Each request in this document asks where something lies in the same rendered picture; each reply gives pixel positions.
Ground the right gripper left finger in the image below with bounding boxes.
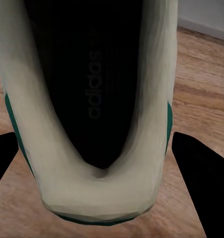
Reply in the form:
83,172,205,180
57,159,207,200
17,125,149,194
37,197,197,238
0,132,19,180

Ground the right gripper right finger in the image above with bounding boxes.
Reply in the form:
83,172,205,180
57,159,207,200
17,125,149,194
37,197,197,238
171,132,224,238

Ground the gym shoe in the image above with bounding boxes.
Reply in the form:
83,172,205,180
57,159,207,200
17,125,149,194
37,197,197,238
0,0,178,226

